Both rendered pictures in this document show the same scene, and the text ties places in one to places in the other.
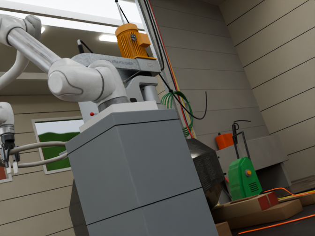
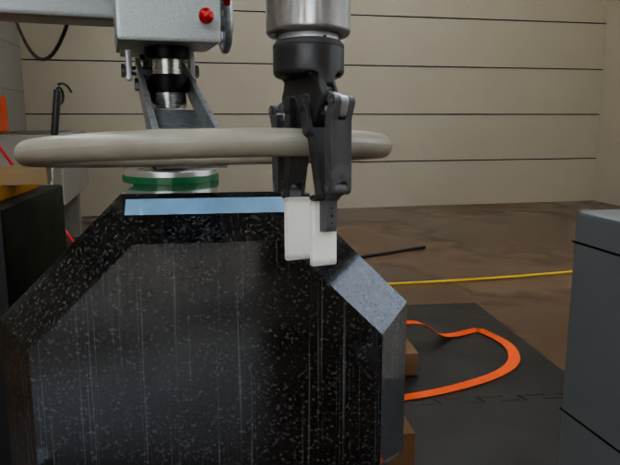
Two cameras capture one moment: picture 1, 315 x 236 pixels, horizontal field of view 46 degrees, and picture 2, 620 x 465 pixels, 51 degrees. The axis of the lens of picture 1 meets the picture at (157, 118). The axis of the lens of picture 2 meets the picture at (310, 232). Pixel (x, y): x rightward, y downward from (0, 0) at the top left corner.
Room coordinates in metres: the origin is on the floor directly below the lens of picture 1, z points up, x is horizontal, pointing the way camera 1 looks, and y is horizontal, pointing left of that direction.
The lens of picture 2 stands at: (1.74, 1.47, 0.97)
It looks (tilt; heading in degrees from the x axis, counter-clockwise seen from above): 10 degrees down; 305
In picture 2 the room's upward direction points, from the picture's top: straight up
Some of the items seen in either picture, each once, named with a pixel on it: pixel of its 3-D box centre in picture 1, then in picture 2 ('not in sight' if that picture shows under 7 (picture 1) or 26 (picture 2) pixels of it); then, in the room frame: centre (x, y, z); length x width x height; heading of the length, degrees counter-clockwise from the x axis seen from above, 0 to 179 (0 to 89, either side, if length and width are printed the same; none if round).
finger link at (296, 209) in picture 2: (15, 167); (297, 228); (2.16, 0.90, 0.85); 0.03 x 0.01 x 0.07; 68
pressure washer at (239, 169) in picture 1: (240, 172); not in sight; (4.29, -0.70, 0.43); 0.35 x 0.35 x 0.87; 27
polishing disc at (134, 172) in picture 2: not in sight; (171, 171); (2.87, 0.43, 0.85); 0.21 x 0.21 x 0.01
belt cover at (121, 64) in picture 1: (116, 70); not in sight; (3.15, 0.21, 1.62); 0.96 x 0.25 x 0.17; 142
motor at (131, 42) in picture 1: (132, 45); not in sight; (3.39, 0.01, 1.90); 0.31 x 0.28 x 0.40; 52
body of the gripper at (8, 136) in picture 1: (8, 143); (308, 85); (2.15, 0.90, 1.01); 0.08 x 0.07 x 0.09; 158
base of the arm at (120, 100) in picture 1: (117, 108); not in sight; (1.76, 0.17, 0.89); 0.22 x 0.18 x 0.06; 138
